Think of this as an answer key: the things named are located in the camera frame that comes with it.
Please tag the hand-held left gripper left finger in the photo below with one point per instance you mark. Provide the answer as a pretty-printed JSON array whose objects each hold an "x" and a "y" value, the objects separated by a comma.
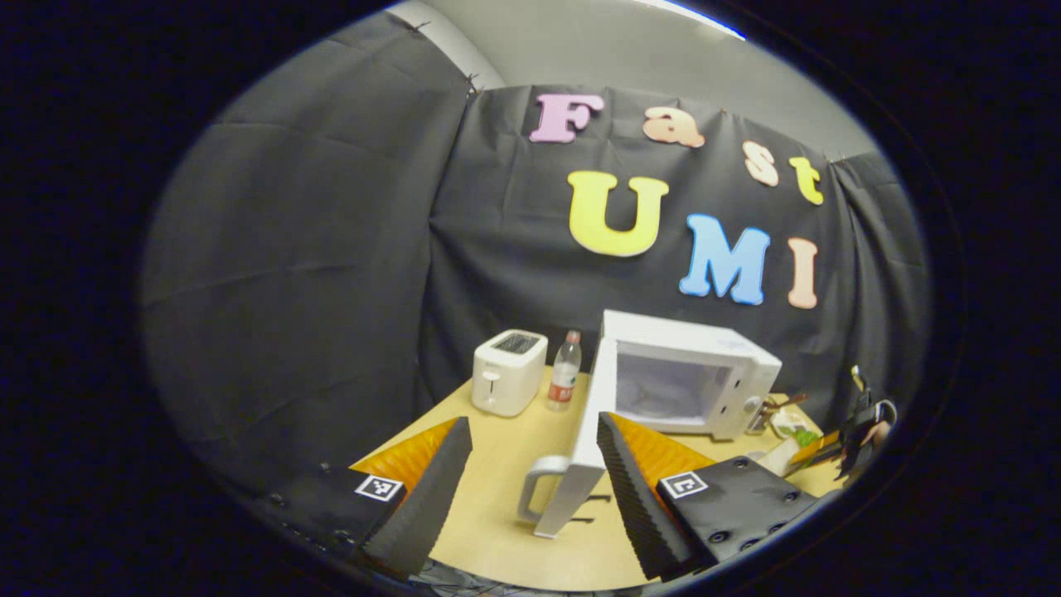
[{"x": 431, "y": 497}]

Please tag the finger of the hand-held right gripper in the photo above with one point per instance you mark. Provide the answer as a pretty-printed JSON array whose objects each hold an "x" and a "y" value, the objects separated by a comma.
[{"x": 812, "y": 452}]

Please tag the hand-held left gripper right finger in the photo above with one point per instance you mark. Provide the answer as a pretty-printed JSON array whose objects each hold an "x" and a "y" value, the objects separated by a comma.
[{"x": 634, "y": 497}]

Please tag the sandwich with lettuce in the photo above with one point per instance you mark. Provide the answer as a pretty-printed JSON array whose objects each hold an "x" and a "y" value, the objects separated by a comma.
[{"x": 797, "y": 433}]

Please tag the white microwave oven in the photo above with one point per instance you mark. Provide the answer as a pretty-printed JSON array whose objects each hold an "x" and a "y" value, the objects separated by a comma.
[{"x": 688, "y": 340}]

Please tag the clear plastic water bottle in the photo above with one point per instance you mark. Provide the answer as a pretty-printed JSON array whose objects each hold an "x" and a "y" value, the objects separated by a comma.
[{"x": 564, "y": 377}]

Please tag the white toaster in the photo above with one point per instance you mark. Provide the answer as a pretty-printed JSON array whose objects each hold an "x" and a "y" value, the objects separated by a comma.
[{"x": 507, "y": 377}]

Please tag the black backdrop cloth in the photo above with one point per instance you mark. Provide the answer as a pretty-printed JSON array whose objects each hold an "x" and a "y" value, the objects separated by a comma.
[{"x": 315, "y": 274}]

